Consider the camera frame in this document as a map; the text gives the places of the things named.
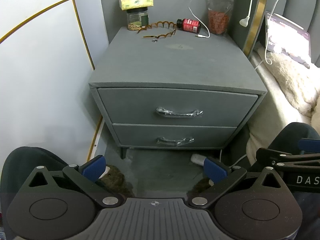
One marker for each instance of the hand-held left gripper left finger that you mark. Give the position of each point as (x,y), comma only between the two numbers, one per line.
(92,168)

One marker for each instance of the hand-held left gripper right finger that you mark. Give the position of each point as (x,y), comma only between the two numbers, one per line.
(215,170)

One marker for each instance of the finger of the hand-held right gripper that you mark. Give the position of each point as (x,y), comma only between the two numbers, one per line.
(287,156)
(308,145)

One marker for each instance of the brown fluffy slipper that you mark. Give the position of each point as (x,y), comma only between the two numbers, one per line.
(117,180)
(202,186)

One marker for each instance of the bed with beige sheet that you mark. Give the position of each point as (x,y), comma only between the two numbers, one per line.
(265,100)

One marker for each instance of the cream fluffy blanket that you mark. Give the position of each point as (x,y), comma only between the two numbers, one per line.
(292,82)

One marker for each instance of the open laptop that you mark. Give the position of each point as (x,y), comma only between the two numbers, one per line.
(287,35)

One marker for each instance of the grey upholstered nightstand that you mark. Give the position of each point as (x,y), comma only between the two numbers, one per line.
(172,62)

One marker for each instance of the grey headboard with gold trim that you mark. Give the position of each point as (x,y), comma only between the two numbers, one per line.
(295,0)

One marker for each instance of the red supplement bottle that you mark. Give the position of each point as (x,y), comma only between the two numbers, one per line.
(188,25)

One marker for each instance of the clear bag of red berries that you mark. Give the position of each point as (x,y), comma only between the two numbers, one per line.
(218,17)

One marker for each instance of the brown wavy hair band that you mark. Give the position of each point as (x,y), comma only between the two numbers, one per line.
(163,25)

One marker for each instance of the glass jar with black lid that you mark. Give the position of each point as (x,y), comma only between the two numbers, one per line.
(135,20)

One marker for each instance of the yellow tissue box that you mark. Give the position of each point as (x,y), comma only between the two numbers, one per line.
(136,1)

